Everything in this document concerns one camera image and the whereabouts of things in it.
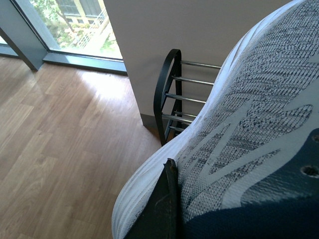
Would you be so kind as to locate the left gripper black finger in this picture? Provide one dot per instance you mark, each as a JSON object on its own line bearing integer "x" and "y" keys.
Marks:
{"x": 161, "y": 218}

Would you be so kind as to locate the grey sneaker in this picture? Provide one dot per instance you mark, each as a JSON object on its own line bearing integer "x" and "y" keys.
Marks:
{"x": 248, "y": 166}

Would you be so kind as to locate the black metal shoe rack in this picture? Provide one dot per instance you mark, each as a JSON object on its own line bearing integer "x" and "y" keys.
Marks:
{"x": 170, "y": 118}

